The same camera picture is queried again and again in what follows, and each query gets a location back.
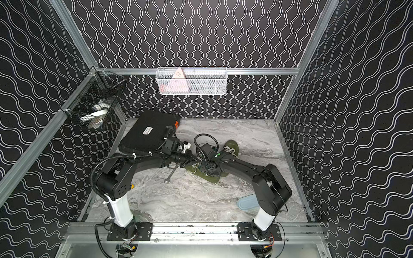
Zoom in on olive green shoe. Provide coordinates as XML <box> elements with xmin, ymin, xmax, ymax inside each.
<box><xmin>184</xmin><ymin>163</ymin><xmax>229</xmax><ymax>184</ymax></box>
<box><xmin>223</xmin><ymin>140</ymin><xmax>239</xmax><ymax>157</ymax></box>

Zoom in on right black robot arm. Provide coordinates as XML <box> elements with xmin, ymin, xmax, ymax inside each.
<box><xmin>197</xmin><ymin>144</ymin><xmax>293</xmax><ymax>232</ymax></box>

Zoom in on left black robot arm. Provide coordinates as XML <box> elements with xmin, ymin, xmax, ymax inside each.
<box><xmin>90</xmin><ymin>137</ymin><xmax>199</xmax><ymax>229</ymax></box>

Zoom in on silver wrench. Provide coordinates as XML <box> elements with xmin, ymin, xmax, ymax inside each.
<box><xmin>164</xmin><ymin>165</ymin><xmax>179</xmax><ymax>184</ymax></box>

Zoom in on black tool case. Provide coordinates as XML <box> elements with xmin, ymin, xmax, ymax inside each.
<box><xmin>118</xmin><ymin>110</ymin><xmax>181</xmax><ymax>154</ymax></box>

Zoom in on pink triangle card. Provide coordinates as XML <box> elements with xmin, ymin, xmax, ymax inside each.
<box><xmin>164</xmin><ymin>67</ymin><xmax>189</xmax><ymax>94</ymax></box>

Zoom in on white items in black basket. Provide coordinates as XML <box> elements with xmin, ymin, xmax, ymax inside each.
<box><xmin>80</xmin><ymin>100</ymin><xmax>111</xmax><ymax>129</ymax></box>

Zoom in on white wire basket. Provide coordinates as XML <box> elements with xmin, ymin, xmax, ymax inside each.
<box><xmin>156</xmin><ymin>67</ymin><xmax>228</xmax><ymax>95</ymax></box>

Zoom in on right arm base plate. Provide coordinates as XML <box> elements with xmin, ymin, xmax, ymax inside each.
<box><xmin>236</xmin><ymin>222</ymin><xmax>282</xmax><ymax>242</ymax></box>

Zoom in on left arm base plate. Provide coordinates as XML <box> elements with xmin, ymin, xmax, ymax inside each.
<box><xmin>106</xmin><ymin>221</ymin><xmax>153</xmax><ymax>241</ymax></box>

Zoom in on black wire basket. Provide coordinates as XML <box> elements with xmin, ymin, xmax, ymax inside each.
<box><xmin>62</xmin><ymin>71</ymin><xmax>126</xmax><ymax>130</ymax></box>

